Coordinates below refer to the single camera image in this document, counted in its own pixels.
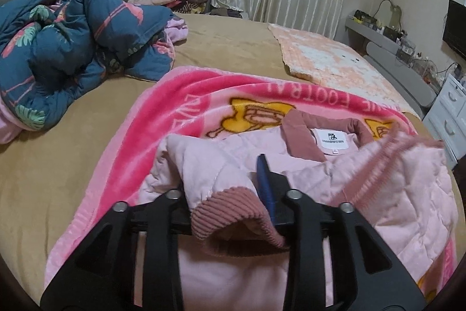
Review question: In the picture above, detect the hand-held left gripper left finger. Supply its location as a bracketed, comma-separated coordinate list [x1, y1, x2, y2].
[40, 189, 192, 311]

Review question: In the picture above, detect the clutter of small shelf things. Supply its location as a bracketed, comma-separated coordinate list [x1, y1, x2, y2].
[352, 9, 443, 80]

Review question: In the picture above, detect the pink quilted jacket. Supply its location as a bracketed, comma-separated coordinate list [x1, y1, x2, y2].
[138, 110, 460, 311]

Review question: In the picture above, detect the pink printed blanket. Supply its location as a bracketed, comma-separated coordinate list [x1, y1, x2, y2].
[44, 66, 458, 301]

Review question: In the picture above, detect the gooseneck desk lamp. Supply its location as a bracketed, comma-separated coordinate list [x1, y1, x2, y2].
[374, 0, 403, 32]

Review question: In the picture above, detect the black television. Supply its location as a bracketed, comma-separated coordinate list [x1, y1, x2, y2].
[442, 0, 466, 61]

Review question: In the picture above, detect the blue floral duvet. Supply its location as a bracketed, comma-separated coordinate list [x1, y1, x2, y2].
[0, 0, 189, 145]

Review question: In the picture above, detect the grey padded bed board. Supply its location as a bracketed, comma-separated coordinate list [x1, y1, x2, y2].
[363, 41, 437, 119]

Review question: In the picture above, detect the grey wall shelf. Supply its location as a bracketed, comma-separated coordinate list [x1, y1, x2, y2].
[345, 17, 443, 87]

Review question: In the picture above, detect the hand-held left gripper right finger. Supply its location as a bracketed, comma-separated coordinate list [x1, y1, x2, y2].
[257, 154, 426, 311]

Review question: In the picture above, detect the bed with tan sheet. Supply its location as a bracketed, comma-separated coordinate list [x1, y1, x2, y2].
[0, 11, 439, 299]

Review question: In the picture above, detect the white drawer cabinet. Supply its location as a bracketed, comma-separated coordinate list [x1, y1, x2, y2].
[422, 72, 466, 170]

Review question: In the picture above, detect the peach patterned blanket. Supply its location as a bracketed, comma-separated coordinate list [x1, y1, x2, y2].
[268, 23, 420, 115]

